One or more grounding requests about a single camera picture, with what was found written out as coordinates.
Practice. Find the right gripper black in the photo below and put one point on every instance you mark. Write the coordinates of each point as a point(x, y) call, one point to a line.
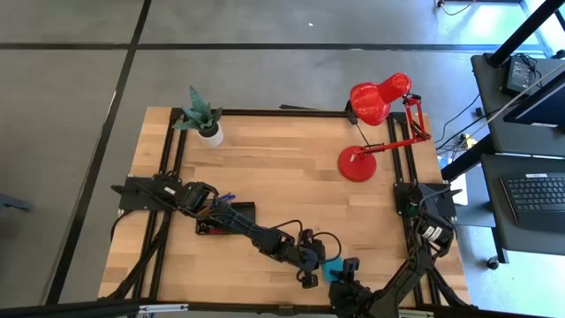
point(351, 302)

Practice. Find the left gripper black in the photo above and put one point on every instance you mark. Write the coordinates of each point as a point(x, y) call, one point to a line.
point(309, 256)

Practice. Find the blue sticky note pad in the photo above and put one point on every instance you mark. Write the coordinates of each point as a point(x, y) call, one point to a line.
point(332, 270)

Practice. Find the small red eraser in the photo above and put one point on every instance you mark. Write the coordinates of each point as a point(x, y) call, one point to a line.
point(215, 231)

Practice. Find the black binder clip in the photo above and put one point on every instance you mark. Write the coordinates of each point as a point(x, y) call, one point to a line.
point(204, 229)

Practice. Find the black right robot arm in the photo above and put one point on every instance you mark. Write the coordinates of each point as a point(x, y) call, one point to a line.
point(432, 229)

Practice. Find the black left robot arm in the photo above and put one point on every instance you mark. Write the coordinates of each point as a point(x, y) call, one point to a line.
point(247, 229)

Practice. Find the black mesh desk organizer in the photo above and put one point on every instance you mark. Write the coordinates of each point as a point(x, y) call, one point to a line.
point(245, 212)

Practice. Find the white paper sheet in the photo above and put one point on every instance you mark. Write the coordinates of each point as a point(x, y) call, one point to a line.
point(463, 190)

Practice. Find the black caster wheel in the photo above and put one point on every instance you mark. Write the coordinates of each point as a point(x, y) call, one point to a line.
point(493, 263)

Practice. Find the black desk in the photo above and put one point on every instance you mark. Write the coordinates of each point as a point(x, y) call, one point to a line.
point(507, 243)
point(490, 110)

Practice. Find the red desk lamp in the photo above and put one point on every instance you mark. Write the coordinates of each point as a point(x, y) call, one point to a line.
point(375, 101)

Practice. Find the snake plant in white pot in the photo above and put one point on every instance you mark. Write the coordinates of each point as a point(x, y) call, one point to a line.
point(203, 117)

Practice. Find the black keyboard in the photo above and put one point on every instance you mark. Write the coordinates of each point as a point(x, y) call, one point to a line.
point(536, 201)

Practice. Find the black monitor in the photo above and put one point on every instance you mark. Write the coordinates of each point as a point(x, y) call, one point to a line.
point(543, 110)

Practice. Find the black power adapter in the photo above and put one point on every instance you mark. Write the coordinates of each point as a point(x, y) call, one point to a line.
point(518, 75)

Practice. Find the black stand pole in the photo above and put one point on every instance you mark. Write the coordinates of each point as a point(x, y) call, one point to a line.
point(525, 31)

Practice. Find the grey floor object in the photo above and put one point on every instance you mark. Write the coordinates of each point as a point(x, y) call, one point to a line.
point(13, 203)

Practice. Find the silver bracket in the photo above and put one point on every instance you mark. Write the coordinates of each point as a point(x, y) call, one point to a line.
point(417, 314)
point(163, 308)

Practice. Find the black aluminium table frame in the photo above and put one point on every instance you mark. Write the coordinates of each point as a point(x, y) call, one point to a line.
point(287, 112)

